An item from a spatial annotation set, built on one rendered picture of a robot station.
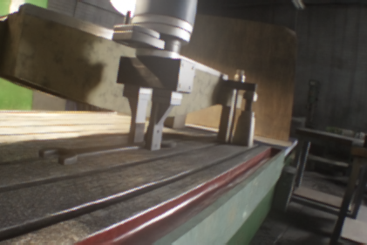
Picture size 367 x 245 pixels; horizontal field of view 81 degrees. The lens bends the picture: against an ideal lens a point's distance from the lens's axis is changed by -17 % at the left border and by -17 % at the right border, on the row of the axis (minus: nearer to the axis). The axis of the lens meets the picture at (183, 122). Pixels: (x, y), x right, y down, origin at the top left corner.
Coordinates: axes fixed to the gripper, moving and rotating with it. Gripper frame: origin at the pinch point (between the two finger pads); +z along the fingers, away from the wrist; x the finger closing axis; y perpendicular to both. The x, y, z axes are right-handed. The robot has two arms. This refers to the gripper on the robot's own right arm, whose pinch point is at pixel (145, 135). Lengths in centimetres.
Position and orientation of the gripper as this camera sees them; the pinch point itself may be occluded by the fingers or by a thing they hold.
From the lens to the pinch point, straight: 44.4
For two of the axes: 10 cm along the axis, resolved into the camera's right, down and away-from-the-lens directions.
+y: 5.0, -0.1, 8.6
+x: -8.5, -1.8, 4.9
